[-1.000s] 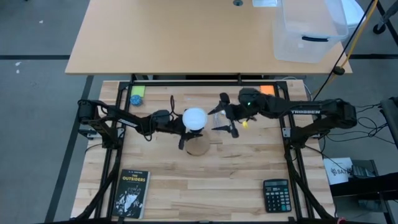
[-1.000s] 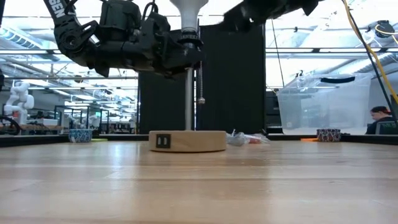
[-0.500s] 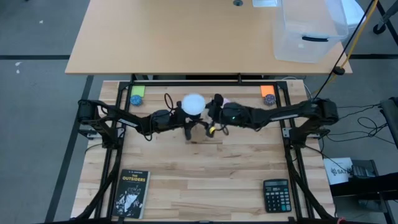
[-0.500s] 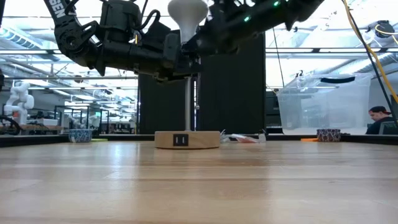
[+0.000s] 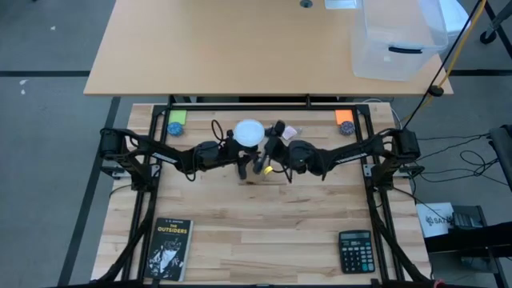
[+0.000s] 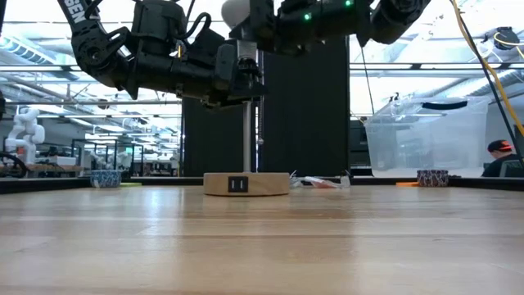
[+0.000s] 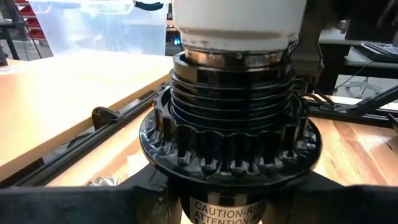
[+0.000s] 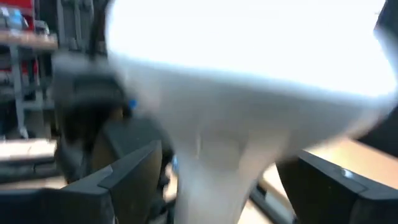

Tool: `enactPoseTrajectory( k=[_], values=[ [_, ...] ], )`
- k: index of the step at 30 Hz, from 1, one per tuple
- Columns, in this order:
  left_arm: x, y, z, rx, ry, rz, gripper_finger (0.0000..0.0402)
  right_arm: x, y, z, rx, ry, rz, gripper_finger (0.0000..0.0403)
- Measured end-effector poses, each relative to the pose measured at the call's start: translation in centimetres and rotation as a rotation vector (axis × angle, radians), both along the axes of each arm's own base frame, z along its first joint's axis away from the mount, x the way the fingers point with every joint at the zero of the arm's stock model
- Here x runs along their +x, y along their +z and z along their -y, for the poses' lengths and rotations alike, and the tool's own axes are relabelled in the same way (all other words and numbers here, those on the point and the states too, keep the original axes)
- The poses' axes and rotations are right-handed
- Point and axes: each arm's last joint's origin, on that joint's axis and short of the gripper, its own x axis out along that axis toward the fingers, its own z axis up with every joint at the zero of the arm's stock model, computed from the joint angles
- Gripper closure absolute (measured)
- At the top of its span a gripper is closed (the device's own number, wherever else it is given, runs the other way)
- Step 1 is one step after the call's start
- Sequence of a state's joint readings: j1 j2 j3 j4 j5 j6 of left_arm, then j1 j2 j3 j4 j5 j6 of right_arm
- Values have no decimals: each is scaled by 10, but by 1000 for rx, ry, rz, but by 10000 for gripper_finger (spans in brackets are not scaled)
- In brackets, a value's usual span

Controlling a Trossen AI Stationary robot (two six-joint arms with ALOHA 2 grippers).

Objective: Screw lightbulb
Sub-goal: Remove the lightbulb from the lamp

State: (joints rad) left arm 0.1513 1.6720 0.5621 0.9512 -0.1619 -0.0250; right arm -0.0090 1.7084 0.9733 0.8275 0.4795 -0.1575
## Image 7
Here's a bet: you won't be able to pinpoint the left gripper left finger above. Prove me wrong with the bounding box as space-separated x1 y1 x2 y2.
119 166 183 224

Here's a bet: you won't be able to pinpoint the wooden base lamp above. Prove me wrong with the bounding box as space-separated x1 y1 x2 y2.
139 51 323 224

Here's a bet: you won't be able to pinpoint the clear plastic storage bin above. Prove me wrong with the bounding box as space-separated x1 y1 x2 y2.
27 0 170 57

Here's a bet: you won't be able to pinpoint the white light bulb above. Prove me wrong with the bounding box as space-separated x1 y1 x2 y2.
172 0 307 70

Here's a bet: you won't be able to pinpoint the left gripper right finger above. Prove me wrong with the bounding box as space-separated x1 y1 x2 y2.
262 171 345 224

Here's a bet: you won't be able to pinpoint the light wooden desk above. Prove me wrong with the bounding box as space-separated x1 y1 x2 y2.
0 48 174 182

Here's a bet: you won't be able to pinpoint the black keyboard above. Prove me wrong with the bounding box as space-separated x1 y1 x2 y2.
354 41 398 63

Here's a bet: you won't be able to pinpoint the person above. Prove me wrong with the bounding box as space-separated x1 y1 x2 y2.
332 0 398 43

